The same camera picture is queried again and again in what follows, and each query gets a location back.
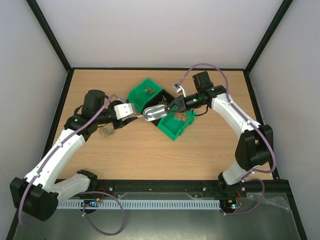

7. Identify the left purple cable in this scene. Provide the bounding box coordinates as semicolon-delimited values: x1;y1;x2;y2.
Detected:
18;94;126;236

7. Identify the black aluminium frame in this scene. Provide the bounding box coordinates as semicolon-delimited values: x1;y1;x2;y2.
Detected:
6;0;308;240

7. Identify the green bin with square lollipops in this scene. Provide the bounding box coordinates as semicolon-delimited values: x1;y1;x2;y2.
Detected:
127;78;163;113

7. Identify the white slotted cable duct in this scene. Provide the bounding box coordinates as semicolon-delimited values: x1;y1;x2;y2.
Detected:
57;199;221;210

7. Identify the green bin with gummy candies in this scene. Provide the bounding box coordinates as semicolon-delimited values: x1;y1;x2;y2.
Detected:
157;111;195;141

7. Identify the black bin with swirl lollipops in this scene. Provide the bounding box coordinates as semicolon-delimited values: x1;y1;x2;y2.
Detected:
141;89;175;113

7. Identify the gold jar lid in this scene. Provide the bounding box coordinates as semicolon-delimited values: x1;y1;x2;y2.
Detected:
99;124;115;137

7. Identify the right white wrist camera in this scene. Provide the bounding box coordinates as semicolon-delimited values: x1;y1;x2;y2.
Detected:
173;83;187;97

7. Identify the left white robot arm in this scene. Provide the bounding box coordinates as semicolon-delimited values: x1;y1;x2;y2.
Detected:
9;89;136;226

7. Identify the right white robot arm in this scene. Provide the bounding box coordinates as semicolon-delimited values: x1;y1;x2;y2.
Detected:
164;71;275;196

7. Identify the silver metal scoop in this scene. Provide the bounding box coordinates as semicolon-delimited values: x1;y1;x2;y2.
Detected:
131;104;169;122

